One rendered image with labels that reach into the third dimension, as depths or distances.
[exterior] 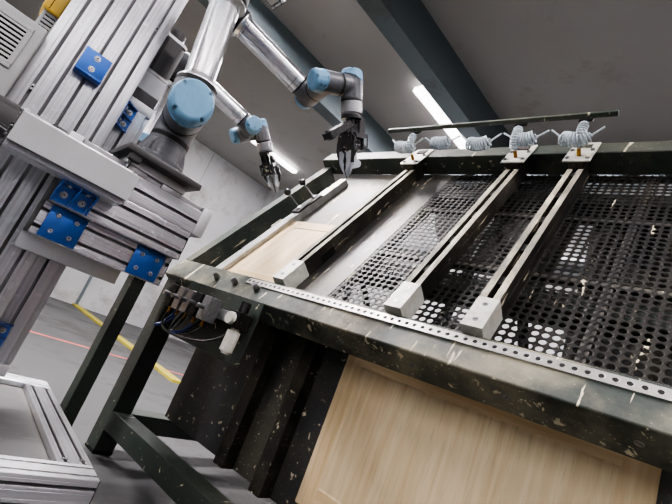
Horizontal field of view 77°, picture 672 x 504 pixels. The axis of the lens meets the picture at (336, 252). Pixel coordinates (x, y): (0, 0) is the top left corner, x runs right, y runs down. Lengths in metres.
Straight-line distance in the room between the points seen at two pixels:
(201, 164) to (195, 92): 8.31
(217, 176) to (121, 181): 8.54
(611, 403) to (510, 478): 0.38
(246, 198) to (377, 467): 8.88
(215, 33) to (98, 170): 0.51
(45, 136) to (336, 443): 1.19
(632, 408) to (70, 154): 1.30
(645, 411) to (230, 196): 9.24
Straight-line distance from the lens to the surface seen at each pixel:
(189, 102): 1.26
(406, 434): 1.42
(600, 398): 1.06
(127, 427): 2.04
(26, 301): 1.53
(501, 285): 1.31
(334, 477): 1.54
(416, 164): 2.25
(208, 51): 1.35
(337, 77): 1.51
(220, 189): 9.70
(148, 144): 1.36
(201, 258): 2.19
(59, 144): 1.16
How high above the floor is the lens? 0.70
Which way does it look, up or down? 14 degrees up
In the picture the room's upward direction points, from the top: 22 degrees clockwise
